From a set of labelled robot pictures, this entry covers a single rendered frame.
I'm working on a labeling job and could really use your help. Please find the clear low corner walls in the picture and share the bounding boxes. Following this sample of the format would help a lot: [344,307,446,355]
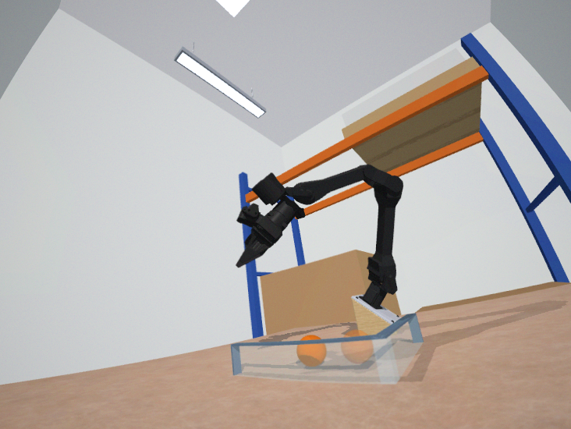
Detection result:
[232,315,424,385]

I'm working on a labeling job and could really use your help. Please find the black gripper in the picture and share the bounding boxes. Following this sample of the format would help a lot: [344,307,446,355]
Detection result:
[236,210,288,268]

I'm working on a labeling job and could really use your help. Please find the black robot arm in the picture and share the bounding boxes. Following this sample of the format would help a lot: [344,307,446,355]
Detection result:
[236,165,403,310]

